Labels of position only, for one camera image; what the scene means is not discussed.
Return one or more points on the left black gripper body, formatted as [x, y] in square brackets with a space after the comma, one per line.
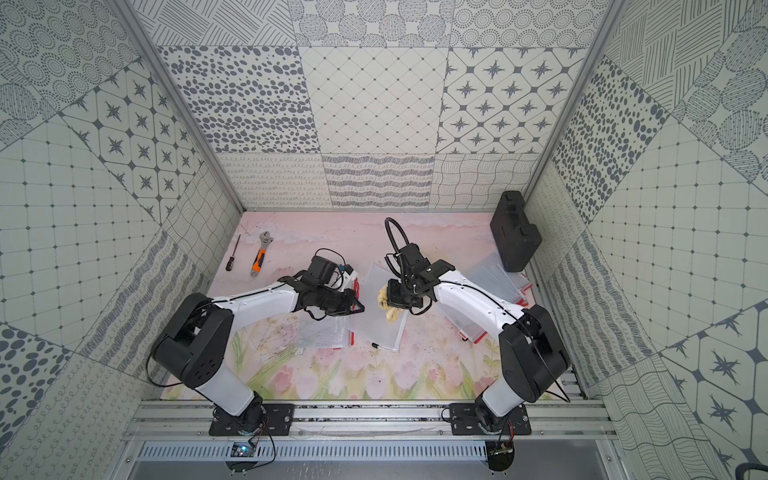
[339, 300]

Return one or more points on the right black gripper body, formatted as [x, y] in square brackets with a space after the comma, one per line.
[402, 295]

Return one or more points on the yellow microfiber cloth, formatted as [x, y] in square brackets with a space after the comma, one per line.
[392, 313]

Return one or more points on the clear mesh document bag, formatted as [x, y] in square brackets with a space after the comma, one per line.
[378, 324]
[489, 274]

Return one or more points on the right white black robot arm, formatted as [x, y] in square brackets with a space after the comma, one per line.
[532, 353]

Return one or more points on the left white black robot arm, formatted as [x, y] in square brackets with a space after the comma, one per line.
[193, 343]

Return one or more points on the dark slim screwdriver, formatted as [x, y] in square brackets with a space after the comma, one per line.
[231, 260]

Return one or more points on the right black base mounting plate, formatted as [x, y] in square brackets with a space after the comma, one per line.
[467, 419]

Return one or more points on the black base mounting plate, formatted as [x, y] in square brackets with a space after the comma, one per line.
[275, 419]
[467, 419]

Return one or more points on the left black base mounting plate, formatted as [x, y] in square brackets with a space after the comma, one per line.
[275, 419]

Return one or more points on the orange handled adjustable wrench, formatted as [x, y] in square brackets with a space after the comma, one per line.
[265, 240]

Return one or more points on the aluminium mounting rail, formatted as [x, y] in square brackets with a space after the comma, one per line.
[373, 420]

